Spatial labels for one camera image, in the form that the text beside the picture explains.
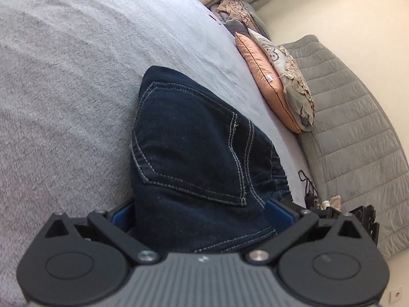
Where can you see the grey bed blanket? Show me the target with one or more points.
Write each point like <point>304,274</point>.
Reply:
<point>64,86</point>

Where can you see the beige fleece garment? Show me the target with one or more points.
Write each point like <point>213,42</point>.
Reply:
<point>334,200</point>

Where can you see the floral grey bedding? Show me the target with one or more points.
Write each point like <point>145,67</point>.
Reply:
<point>236,9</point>

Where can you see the dark brown garment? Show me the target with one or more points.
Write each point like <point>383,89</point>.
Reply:
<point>309,198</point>

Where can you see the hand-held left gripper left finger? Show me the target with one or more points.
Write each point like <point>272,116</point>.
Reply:
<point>121,217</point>

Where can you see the dark blue jeans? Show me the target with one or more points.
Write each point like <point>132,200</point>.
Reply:
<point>191,150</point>

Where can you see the folded patterned quilt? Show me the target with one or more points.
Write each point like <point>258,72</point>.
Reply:
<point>297,96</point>

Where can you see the white wall socket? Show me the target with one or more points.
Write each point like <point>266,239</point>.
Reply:
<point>397,295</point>

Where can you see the grey quilted headboard cover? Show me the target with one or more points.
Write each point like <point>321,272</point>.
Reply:
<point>351,118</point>

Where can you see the orange pillow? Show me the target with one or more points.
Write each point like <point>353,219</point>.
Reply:
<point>265,80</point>

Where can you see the cream white garment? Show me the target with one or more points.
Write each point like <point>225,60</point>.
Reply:
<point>325,203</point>

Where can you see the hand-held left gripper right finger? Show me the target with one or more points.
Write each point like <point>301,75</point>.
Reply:
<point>281,212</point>

